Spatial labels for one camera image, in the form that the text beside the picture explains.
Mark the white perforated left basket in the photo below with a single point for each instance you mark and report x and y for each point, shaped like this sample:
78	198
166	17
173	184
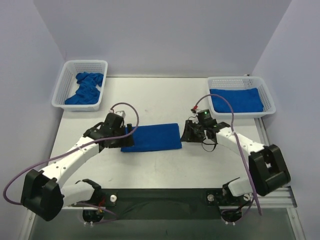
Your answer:
66	85

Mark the blue towel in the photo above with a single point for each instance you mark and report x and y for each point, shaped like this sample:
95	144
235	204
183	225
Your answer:
241	101
158	137

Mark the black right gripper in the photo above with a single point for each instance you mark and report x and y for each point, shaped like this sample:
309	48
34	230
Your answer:
189	131

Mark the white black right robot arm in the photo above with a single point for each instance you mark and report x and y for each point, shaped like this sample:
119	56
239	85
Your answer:
267	169

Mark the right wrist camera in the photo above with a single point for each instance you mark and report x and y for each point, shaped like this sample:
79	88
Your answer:
203	117

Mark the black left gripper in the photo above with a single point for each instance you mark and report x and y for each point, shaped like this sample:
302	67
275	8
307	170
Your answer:
128	136

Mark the white perforated basket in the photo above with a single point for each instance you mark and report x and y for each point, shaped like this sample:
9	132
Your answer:
66	85
241	83

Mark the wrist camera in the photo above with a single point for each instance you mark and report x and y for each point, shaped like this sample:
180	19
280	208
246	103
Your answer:
203	117
120	113

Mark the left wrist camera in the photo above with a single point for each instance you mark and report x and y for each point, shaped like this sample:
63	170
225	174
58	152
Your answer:
120	113

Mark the white perforated right basket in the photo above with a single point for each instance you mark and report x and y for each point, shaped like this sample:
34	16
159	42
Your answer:
241	83

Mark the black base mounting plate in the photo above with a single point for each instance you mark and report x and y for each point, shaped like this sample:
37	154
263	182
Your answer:
165	204

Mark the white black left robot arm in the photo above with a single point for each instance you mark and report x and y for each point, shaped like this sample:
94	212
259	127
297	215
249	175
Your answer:
45	191

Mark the crumpled blue towels in basket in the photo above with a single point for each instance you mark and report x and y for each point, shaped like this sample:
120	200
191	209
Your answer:
87	92

